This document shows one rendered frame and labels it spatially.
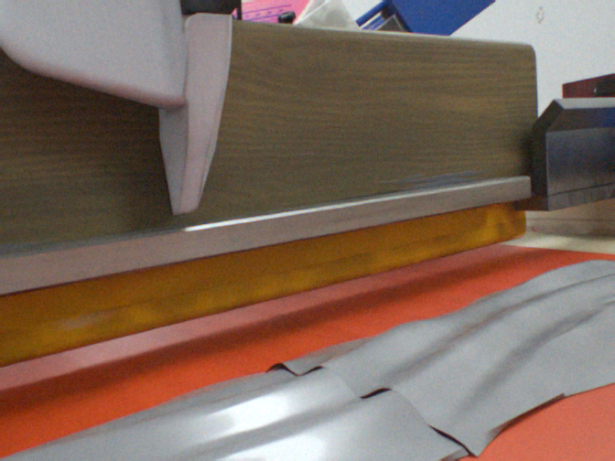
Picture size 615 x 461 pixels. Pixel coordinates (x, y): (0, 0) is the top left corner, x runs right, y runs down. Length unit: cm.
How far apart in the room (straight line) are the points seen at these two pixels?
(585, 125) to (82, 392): 26
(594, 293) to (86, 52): 17
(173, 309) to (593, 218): 26
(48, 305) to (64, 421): 4
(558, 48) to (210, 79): 227
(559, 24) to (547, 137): 212
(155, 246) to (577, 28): 226
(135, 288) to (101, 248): 3
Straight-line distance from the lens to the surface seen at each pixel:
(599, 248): 35
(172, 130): 18
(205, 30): 18
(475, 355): 17
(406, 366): 17
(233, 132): 21
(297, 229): 21
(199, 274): 22
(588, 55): 237
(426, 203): 25
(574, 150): 34
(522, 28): 251
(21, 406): 19
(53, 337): 20
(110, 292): 21
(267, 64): 22
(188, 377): 18
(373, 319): 22
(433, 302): 24
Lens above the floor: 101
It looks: 7 degrees down
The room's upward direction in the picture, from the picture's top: 4 degrees counter-clockwise
